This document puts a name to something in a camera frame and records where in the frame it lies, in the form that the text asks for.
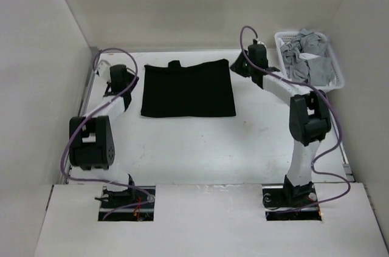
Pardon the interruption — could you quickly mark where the black tank top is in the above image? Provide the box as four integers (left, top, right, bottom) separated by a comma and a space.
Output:
140, 59, 236, 118

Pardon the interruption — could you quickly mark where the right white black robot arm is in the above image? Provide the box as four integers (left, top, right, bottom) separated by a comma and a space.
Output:
230, 42, 331, 209

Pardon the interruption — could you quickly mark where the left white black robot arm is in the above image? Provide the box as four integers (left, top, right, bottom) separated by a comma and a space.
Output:
65, 61, 139, 208

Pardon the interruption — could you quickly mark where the grey tank top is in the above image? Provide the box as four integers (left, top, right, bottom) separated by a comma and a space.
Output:
277, 29, 335, 87

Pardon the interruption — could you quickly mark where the white plastic basket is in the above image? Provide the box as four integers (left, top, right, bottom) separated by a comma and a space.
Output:
274, 31, 345, 92

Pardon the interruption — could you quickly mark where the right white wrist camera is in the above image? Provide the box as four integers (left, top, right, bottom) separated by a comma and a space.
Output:
252, 38, 266, 47

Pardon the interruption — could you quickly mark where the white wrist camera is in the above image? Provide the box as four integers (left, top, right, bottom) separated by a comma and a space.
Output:
95, 60, 111, 82
252, 38, 266, 47

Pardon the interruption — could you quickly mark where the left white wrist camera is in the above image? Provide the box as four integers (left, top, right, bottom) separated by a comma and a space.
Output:
95, 60, 111, 82

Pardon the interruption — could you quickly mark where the aluminium frame rail left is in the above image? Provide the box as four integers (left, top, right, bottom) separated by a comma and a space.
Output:
60, 46, 99, 184

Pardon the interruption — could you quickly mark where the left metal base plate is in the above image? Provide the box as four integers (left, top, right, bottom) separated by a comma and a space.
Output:
95, 188, 155, 222

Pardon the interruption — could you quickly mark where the metal base plate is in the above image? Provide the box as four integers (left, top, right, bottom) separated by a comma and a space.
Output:
95, 188, 155, 222
263, 185, 322, 221

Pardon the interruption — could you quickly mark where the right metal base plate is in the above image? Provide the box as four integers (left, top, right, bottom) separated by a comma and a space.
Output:
263, 185, 322, 221

